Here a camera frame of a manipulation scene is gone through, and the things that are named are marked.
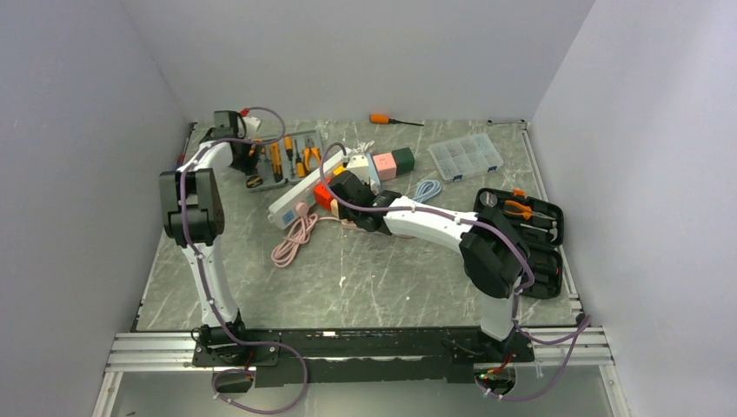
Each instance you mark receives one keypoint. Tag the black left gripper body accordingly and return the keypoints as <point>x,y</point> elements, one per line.
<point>244,163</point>

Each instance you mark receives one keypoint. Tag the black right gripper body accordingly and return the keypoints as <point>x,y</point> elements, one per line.
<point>347,214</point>

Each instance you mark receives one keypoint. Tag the grey tool tray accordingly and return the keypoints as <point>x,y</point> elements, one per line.
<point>286,162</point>

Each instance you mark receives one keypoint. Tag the white power strip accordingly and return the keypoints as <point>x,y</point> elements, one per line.
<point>285,210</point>

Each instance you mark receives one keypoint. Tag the clear plastic organizer box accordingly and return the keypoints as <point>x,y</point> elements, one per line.
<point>465,156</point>

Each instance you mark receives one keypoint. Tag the black plastic tool case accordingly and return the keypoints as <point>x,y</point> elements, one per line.
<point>545,260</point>

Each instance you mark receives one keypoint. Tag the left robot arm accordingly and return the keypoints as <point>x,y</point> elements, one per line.
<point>193,216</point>

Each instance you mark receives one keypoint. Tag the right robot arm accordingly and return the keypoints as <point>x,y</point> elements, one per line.
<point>494,256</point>

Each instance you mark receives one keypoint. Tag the white cube socket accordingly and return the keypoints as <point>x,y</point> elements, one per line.
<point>360,166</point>

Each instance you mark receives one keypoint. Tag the red cube socket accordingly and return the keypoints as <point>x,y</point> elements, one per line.
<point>323,198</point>

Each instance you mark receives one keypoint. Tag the pink cube socket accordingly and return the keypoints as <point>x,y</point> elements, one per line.
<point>386,166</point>

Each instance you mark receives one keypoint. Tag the dark green cube socket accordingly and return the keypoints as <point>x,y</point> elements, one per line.
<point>404,160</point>

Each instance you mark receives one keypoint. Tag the steel claw hammer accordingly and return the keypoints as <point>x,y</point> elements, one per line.
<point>549,236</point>

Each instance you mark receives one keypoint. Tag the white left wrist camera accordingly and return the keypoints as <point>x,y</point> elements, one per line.
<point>250,124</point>

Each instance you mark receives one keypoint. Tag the orange handled screwdriver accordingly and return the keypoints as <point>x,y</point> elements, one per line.
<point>386,120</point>

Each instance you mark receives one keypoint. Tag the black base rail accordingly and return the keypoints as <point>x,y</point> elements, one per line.
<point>291,356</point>

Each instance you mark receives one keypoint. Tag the orange handled pliers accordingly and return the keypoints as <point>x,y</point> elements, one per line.
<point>533,214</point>

